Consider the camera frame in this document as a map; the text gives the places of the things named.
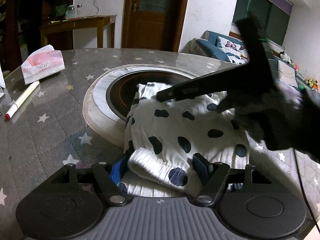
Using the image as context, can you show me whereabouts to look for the wooden side table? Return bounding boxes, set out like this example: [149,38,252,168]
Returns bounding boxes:
[41,15,116,48]

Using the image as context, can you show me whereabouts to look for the dark wooden door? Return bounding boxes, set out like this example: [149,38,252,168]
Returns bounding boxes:
[121,0,188,52]

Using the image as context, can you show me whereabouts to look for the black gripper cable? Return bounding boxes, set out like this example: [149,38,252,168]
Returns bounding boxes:
[292,148,320,233]

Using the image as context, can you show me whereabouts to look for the white blue-spotted pants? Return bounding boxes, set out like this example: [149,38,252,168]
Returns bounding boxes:
[120,82,250,197]

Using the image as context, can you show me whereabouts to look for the round black induction cooktop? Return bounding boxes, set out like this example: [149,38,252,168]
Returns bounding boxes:
[92,65,198,120]

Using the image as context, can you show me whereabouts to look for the beige cushion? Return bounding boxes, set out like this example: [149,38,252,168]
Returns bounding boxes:
[278,60,298,88]

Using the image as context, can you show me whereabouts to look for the dark green window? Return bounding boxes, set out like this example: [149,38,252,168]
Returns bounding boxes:
[233,0,292,46]

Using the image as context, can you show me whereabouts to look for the glass jar on table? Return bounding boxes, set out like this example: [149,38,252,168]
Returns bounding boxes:
[65,4,82,20]

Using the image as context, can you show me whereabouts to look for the butterfly print pillow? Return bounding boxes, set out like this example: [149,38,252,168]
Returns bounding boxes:
[216,36,249,64]

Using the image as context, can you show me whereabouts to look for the pink tissue pack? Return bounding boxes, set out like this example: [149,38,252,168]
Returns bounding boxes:
[21,45,65,85]

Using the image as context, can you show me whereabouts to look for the black white plush toy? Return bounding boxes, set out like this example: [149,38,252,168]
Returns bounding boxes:
[279,51,293,64]

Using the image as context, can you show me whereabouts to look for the white red-capped marker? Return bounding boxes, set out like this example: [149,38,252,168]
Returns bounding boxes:
[4,81,40,121]

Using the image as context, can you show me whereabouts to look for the dark wooden shelf cabinet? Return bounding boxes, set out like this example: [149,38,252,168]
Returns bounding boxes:
[1,0,73,71]

